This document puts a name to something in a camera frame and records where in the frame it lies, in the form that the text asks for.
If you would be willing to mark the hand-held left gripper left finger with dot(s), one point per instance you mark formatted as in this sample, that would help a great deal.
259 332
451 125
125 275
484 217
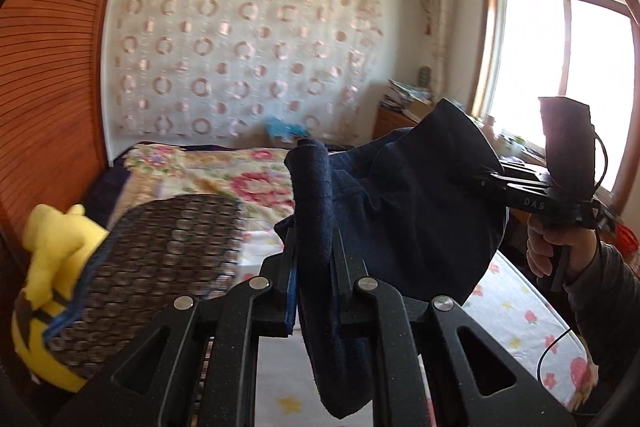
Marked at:
291 307

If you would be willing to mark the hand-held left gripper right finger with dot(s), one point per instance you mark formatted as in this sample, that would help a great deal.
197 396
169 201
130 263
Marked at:
380 307

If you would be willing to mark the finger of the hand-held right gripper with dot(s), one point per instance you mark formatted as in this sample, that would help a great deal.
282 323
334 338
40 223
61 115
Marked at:
525 172
495 189

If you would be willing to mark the dark navy blue towel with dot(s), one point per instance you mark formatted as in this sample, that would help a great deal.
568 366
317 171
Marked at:
410 207

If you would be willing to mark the person's right forearm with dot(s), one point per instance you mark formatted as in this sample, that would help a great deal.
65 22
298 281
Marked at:
610 307

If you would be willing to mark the person's right hand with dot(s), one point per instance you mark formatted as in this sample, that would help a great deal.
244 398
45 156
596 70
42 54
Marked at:
575 252

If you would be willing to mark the pink bottle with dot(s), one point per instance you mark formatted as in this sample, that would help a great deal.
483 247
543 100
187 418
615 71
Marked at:
489 126

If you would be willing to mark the red bag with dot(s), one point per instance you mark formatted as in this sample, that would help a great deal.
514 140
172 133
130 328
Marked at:
629 238

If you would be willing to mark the cardboard box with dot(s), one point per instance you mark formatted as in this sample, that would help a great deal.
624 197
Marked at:
421 111

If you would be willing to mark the white flower-print bed sheet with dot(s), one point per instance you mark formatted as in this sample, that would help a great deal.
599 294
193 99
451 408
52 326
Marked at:
510 307

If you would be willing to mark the wooden-framed window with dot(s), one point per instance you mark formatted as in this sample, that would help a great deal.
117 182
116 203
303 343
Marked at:
550 47

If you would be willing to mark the stack of folded cloths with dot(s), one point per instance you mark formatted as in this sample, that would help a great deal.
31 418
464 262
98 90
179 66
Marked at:
405 94

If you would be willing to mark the woven hand fan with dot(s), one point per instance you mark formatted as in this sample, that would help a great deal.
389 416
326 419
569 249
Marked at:
424 77

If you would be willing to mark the dark patterned pillow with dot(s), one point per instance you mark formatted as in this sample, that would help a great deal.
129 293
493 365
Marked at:
160 247

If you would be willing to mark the floral blanket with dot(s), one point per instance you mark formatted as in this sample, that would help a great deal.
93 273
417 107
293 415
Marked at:
225 177

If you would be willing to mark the beige window curtain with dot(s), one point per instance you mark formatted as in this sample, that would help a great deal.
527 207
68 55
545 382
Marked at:
440 27

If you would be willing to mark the blue tissue pack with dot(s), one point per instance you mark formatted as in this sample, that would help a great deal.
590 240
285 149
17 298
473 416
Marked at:
285 128

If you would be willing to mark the navy blanket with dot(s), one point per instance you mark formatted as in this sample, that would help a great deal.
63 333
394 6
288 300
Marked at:
105 192

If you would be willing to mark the yellow plush toy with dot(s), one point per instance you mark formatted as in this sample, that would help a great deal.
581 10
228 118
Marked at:
55 237

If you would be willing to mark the sheer circle-pattern curtain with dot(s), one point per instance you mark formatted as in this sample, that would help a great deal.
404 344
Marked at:
240 57

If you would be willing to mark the wooden louvred wardrobe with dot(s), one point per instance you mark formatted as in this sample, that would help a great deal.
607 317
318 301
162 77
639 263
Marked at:
50 82

